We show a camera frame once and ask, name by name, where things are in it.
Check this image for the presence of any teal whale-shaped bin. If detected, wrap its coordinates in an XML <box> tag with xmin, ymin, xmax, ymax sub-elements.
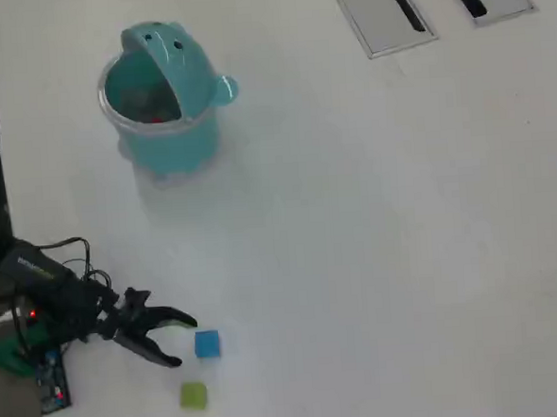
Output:
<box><xmin>92</xmin><ymin>15</ymin><xmax>245</xmax><ymax>185</ymax></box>

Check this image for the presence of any blue cube block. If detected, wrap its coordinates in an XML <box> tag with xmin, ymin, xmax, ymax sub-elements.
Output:
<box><xmin>194</xmin><ymin>328</ymin><xmax>223</xmax><ymax>360</ymax></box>

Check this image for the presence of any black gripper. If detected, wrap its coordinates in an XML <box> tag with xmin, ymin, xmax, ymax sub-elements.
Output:
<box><xmin>93</xmin><ymin>296</ymin><xmax>201</xmax><ymax>373</ymax></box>

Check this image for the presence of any green cube block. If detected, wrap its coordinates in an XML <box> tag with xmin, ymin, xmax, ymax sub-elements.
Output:
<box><xmin>178</xmin><ymin>380</ymin><xmax>210</xmax><ymax>410</ymax></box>

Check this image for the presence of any blue circuit board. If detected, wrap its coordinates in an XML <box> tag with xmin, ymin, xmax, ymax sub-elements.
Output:
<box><xmin>33</xmin><ymin>346</ymin><xmax>75</xmax><ymax>416</ymax></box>

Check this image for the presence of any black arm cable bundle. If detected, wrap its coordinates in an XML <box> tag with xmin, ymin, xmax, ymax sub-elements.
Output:
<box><xmin>5</xmin><ymin>233</ymin><xmax>115</xmax><ymax>303</ymax></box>

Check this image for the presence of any green table clamp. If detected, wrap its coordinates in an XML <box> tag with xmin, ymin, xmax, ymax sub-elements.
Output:
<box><xmin>0</xmin><ymin>321</ymin><xmax>51</xmax><ymax>378</ymax></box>

